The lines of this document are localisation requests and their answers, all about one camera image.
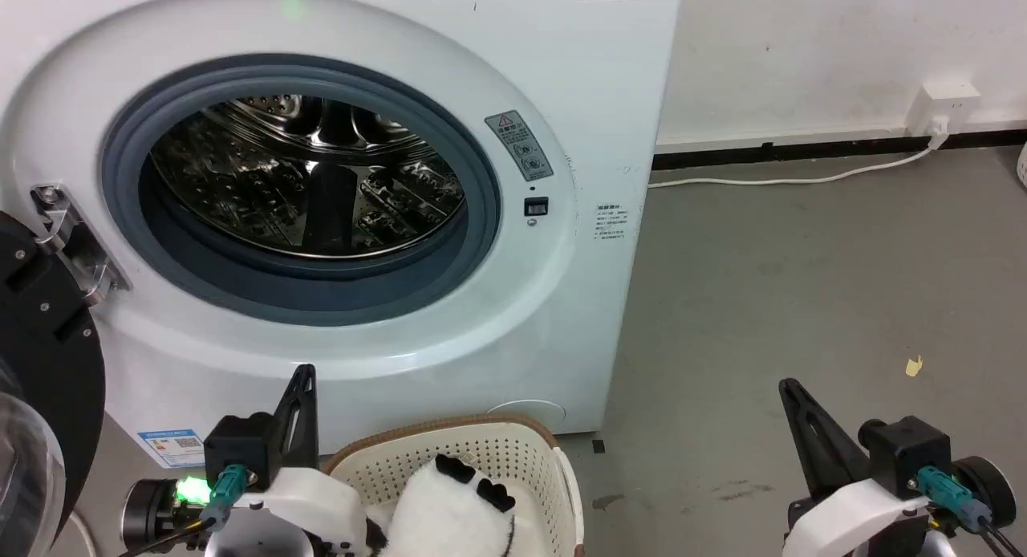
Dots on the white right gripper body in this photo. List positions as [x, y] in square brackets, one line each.
[850, 518]

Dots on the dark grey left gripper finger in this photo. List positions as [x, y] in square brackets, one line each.
[301, 420]

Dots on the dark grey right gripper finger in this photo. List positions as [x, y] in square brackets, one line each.
[822, 449]

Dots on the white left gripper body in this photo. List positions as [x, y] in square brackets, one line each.
[309, 501]

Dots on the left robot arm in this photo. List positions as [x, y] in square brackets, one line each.
[148, 513]

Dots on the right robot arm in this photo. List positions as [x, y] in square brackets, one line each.
[991, 489]

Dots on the white front-load washing machine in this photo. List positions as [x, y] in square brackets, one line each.
[578, 99]

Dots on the yellow paper scrap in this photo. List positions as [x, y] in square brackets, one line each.
[913, 367]

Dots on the panda plush toy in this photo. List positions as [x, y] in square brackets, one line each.
[441, 513]

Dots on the blue white energy label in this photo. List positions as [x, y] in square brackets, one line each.
[171, 449]

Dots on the white basket with brown rim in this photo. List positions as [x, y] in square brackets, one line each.
[497, 453]

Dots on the steel washer drum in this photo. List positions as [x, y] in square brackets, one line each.
[305, 180]

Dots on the black round washer door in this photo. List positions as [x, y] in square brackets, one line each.
[48, 356]

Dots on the metal door hinge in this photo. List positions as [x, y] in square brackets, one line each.
[76, 244]

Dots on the grey rubber door gasket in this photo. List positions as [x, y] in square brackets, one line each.
[473, 180]

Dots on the black baseboard strip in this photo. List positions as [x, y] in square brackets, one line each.
[802, 151]

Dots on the small text sticker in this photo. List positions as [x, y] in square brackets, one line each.
[610, 222]

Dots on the white perforated container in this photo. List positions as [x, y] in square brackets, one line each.
[1023, 165]

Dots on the grey warning sticker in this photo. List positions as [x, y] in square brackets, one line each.
[520, 146]

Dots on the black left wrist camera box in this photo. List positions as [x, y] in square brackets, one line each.
[239, 445]

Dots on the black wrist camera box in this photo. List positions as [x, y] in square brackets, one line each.
[907, 449]
[239, 445]

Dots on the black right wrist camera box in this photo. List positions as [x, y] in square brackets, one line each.
[907, 449]

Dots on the white wall socket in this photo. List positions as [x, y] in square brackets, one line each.
[947, 103]

